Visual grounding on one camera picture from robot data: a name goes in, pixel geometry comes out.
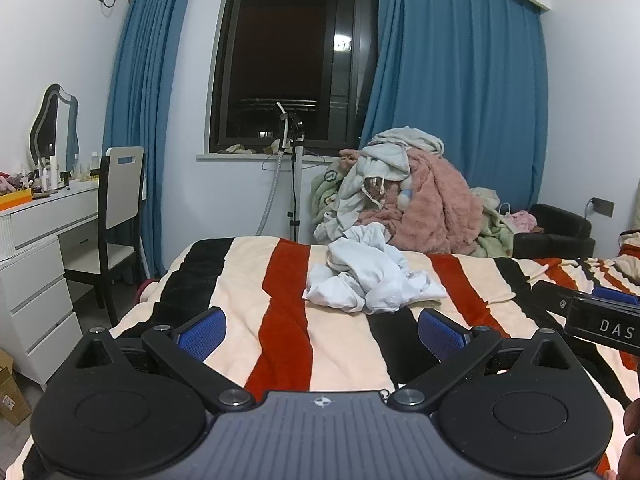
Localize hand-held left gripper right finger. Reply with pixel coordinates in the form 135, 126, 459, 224
389, 307, 576, 413

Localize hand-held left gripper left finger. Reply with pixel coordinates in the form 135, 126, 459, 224
67, 307, 254, 413

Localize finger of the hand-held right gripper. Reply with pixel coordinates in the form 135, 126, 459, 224
531, 280, 596, 319
592, 287, 640, 307

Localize light blue t-shirt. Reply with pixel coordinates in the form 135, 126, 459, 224
302, 224, 448, 315

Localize person's right hand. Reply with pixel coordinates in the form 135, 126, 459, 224
602, 400, 640, 480

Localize black armchair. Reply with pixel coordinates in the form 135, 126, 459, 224
512, 203, 596, 259

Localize dark red cloth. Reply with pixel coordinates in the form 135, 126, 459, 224
137, 280, 163, 304

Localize pink baby garment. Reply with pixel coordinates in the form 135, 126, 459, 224
505, 210, 539, 234

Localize pale green blanket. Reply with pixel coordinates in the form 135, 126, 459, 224
470, 187, 516, 259

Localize striped fleece blanket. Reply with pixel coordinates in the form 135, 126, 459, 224
0, 236, 640, 480

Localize pink fleece blanket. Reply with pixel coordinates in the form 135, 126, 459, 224
357, 150, 486, 256

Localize grey hoodie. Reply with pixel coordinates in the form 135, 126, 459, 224
315, 142, 412, 241

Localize garment steamer stand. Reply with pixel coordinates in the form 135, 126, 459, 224
255, 101, 326, 245

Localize white vanity dresser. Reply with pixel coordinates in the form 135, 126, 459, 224
0, 180, 101, 391

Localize green cartoon print blanket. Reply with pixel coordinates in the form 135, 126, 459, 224
310, 160, 352, 227

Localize beige garment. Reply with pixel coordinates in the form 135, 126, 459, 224
370, 127, 445, 157

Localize cardboard box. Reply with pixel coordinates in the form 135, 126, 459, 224
0, 347, 33, 426

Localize group of cosmetic bottles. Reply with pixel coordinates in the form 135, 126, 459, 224
0, 152, 101, 196

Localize orange box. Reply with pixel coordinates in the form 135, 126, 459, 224
0, 190, 34, 212

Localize blue curtain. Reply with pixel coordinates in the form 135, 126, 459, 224
359, 0, 548, 211
102, 0, 198, 278

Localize dark framed window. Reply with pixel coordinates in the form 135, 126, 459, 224
207, 0, 383, 156

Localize wavy frame vanity mirror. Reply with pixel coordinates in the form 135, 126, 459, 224
29, 84, 80, 166

